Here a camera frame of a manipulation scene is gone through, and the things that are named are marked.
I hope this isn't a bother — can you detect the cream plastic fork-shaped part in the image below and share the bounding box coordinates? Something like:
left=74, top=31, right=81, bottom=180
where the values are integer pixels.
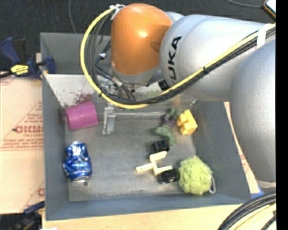
left=135, top=150, right=174, bottom=176

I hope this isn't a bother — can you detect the grey metal bin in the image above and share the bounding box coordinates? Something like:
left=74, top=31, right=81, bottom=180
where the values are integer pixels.
left=40, top=32, right=253, bottom=221

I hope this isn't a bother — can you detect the green and purple toy figure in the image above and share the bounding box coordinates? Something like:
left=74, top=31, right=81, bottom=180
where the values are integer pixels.
left=154, top=107, right=183, bottom=147

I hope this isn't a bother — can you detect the small black block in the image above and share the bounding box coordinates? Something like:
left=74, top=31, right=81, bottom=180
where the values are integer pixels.
left=151, top=140, right=170, bottom=154

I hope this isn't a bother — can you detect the purple plastic cup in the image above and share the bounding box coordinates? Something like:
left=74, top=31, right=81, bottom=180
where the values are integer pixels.
left=64, top=100, right=98, bottom=131

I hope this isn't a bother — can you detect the black toy wheel piece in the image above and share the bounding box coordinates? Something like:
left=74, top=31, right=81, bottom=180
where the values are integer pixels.
left=156, top=168, right=180, bottom=184

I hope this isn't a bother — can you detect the green mesh bath sponge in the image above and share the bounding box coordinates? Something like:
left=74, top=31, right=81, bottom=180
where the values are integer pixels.
left=178, top=155, right=217, bottom=196

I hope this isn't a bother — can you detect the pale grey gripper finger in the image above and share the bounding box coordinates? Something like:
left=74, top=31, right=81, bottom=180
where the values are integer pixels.
left=102, top=106, right=109, bottom=135
left=108, top=106, right=116, bottom=134

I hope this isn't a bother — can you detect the black cylinder on white bracket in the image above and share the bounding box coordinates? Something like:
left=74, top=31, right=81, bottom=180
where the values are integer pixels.
left=157, top=78, right=170, bottom=91

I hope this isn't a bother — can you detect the crushed blue drink can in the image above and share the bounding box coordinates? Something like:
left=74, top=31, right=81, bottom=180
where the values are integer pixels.
left=62, top=141, right=93, bottom=183

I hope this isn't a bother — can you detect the yellow toy brick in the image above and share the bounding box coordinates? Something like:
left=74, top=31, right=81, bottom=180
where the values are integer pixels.
left=176, top=109, right=198, bottom=136

